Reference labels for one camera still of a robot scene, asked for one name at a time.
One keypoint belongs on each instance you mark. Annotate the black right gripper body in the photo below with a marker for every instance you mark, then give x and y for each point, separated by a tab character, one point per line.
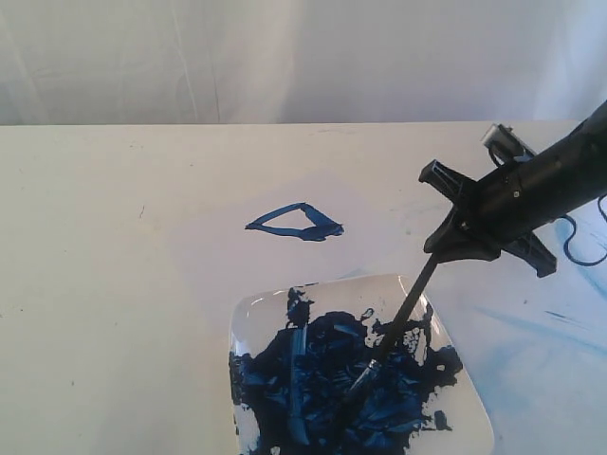
519	198

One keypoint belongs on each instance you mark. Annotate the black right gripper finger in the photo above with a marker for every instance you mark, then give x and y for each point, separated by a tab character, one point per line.
456	187
458	239

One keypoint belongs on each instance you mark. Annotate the black paintbrush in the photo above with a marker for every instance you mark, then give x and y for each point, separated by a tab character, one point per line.
355	396

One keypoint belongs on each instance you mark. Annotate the white square paint plate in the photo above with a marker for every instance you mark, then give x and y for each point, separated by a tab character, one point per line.
295	352

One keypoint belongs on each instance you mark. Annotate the white paper sheet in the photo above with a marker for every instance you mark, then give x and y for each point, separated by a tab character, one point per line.
223	261

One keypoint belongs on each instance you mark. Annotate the white backdrop cloth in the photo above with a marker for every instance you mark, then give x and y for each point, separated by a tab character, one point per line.
130	62

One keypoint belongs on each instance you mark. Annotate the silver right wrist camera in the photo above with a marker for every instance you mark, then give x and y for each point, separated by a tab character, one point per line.
503	146

